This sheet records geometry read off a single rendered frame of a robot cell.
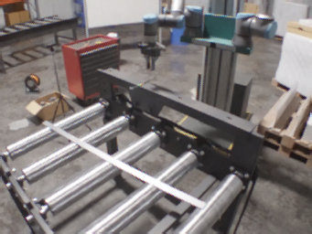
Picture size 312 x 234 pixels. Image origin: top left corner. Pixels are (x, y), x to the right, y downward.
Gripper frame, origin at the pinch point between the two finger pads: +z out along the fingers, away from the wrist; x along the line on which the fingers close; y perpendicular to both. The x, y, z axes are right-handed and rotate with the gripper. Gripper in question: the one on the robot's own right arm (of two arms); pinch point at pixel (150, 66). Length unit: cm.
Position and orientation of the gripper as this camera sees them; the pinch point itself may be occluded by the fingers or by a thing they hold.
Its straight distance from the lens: 163.3
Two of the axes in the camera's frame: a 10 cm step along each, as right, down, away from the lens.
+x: -7.4, -3.6, 5.7
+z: 0.0, 8.5, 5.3
